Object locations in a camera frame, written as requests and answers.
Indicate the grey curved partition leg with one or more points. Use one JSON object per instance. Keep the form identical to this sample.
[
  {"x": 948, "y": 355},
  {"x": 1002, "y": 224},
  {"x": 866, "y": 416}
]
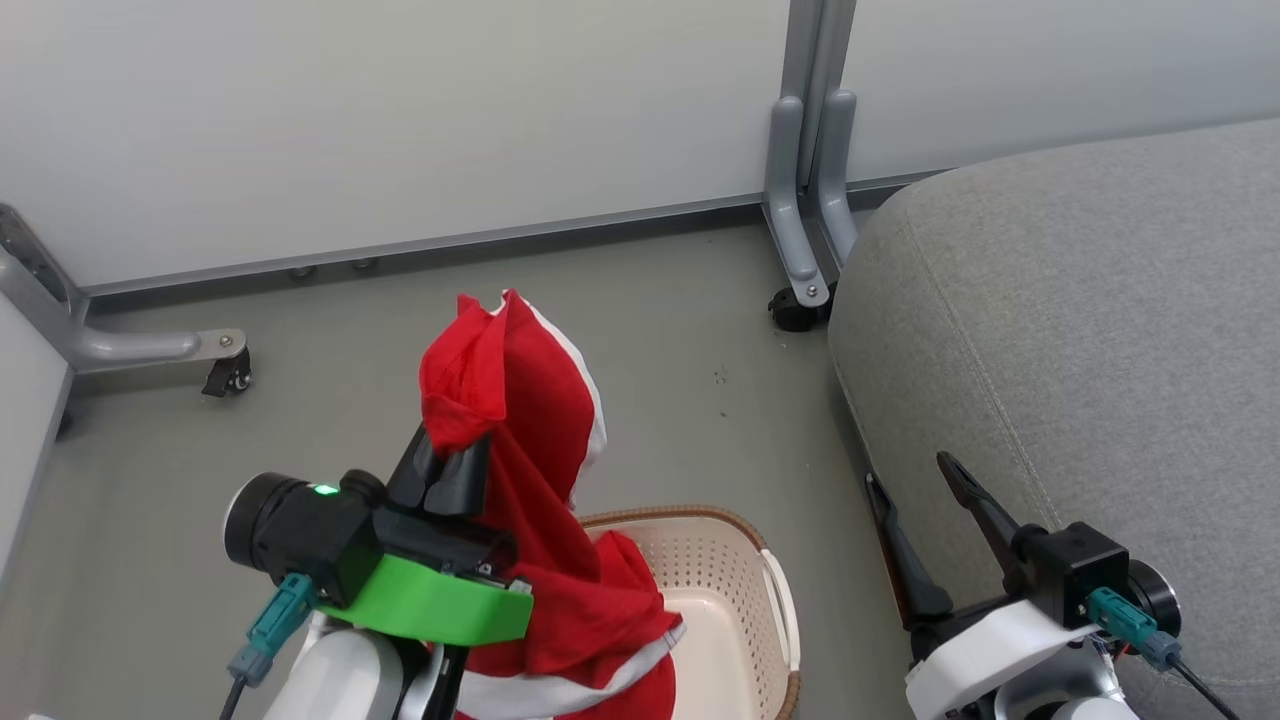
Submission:
[
  {"x": 785, "y": 200},
  {"x": 838, "y": 190}
]

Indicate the grey bracketed partition leg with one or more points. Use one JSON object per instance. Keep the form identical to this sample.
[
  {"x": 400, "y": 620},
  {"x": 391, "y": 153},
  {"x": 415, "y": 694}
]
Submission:
[{"x": 130, "y": 347}]

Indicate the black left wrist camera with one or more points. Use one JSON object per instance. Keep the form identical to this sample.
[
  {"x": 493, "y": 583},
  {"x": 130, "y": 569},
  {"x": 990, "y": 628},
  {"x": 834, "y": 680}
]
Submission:
[{"x": 300, "y": 535}]

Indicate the grey fabric sofa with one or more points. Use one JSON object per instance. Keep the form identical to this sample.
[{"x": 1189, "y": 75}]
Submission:
[{"x": 1080, "y": 330}]

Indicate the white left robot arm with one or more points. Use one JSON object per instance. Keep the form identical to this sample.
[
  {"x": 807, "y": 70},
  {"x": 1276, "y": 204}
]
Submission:
[{"x": 340, "y": 680}]

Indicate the black caster wheel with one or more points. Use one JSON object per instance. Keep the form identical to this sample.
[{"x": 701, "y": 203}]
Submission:
[
  {"x": 795, "y": 312},
  {"x": 232, "y": 375}
]

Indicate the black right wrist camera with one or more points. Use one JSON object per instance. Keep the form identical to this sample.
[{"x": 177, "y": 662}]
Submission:
[{"x": 1075, "y": 565}]

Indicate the red and white garment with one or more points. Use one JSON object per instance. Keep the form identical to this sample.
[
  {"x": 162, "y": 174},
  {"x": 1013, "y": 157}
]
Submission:
[{"x": 540, "y": 420}]

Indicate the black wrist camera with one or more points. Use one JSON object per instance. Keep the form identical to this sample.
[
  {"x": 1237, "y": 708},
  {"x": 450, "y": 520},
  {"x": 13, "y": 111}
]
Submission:
[
  {"x": 300, "y": 535},
  {"x": 1075, "y": 565}
]

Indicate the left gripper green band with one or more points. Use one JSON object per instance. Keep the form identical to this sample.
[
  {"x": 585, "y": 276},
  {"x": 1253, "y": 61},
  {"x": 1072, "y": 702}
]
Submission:
[{"x": 430, "y": 605}]

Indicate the cream perforated laundry basket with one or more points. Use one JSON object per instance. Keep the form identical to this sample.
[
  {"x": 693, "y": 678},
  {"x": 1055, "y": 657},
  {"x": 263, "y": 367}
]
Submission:
[{"x": 725, "y": 600}]

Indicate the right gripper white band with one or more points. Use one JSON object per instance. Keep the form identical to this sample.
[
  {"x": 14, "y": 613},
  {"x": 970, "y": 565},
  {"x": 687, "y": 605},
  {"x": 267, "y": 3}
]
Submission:
[{"x": 985, "y": 665}]

